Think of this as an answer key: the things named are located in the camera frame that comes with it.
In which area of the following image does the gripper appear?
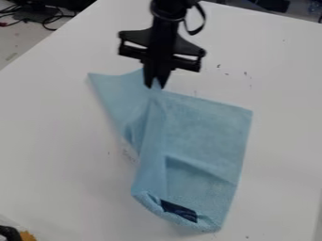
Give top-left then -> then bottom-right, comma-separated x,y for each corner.
115,16 -> 208,89

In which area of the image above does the blue cloth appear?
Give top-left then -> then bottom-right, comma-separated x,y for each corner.
87,68 -> 254,233

